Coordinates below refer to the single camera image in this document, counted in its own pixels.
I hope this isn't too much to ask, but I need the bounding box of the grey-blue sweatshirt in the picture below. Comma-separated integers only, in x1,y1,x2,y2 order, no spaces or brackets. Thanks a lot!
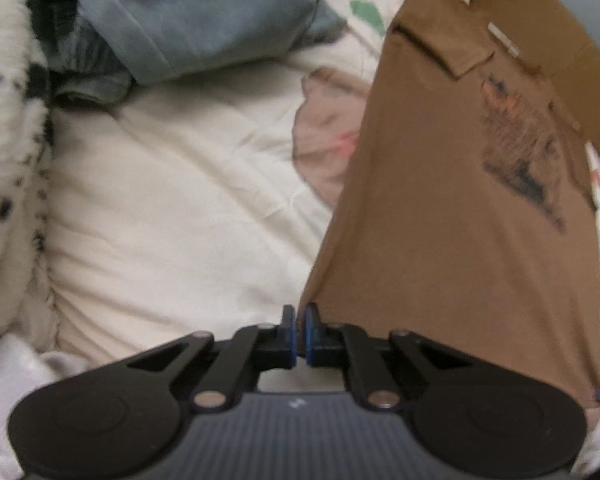
38,0,346,105

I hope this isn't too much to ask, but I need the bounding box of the white fuzzy spotted blanket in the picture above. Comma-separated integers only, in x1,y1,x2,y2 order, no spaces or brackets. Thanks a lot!
0,0,52,337

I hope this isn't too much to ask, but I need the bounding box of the brown t-shirt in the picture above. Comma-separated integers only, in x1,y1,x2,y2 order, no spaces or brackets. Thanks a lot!
302,0,600,408

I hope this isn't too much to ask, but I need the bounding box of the cream bear print bedsheet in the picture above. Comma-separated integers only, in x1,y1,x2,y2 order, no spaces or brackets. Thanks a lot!
46,0,600,476

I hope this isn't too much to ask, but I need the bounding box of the flattened cardboard box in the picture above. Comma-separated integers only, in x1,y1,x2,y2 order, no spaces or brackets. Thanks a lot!
471,0,600,155

